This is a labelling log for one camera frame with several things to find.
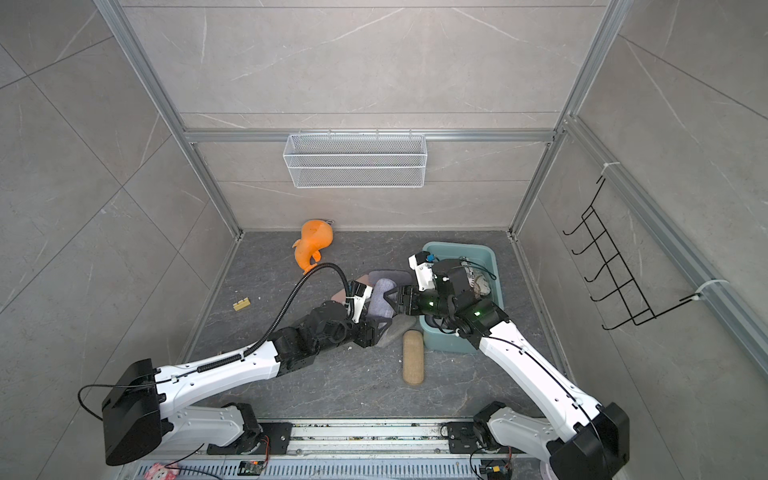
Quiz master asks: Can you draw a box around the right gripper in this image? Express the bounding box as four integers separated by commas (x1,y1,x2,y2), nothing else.
386,285,456,321

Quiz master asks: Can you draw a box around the pink case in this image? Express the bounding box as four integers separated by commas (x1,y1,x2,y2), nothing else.
331,275,370,304

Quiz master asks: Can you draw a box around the tan fabric case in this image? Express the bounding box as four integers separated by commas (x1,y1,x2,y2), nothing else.
402,330,425,386

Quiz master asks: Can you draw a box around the teal plastic storage box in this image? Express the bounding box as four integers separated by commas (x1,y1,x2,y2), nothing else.
419,241,504,354

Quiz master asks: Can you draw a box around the newspaper print case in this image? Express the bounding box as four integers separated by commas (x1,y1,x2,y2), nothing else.
465,266,492,298

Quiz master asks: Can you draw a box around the purple fabric case bottom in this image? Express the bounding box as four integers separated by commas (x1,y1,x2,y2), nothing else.
367,279,396,319

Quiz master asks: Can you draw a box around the purple fabric case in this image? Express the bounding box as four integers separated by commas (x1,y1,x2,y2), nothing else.
368,270,413,287
367,279,396,319

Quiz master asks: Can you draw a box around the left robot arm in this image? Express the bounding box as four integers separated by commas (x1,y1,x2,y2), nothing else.
95,263,376,466

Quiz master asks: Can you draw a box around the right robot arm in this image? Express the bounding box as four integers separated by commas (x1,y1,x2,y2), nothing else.
383,251,630,479

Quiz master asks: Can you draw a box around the purple fabric case top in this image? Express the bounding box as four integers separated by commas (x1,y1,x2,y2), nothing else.
368,270,413,287

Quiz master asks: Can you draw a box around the orange plush whale toy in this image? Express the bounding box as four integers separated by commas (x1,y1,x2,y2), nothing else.
293,219,333,274

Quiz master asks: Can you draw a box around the gold binder clip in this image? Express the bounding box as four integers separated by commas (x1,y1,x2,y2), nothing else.
232,298,251,311

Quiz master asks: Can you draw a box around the pink toy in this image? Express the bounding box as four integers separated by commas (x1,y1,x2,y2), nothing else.
143,463,181,480

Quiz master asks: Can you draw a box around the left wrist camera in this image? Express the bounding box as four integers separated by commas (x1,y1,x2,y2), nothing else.
346,281,373,323

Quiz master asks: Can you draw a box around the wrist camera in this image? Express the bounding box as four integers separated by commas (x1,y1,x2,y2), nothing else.
346,281,373,323
408,251,435,291

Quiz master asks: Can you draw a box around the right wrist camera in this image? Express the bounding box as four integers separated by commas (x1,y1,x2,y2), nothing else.
408,251,435,291

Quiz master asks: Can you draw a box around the metal base rail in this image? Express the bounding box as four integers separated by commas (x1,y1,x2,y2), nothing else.
118,418,557,479

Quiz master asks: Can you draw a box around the white wire mesh basket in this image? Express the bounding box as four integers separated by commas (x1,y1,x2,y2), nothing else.
283,133,428,189

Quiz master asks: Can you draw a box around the black wire hook rack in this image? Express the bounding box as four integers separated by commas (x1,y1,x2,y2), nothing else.
562,176,703,332

